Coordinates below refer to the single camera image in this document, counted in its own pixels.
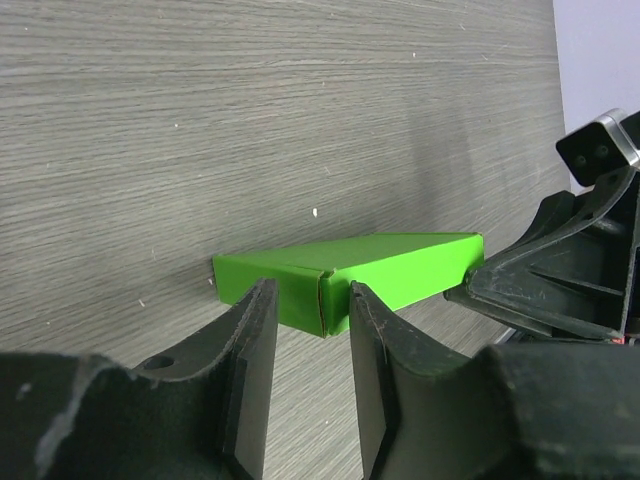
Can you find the green paper box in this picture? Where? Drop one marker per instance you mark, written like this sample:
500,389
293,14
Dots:
314,279

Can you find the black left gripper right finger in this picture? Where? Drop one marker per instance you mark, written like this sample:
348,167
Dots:
512,411

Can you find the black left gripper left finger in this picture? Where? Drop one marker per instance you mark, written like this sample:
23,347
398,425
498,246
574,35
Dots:
198,410

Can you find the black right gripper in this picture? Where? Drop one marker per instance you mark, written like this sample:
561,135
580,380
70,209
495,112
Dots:
575,271

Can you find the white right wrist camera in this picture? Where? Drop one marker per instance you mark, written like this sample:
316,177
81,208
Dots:
609,142

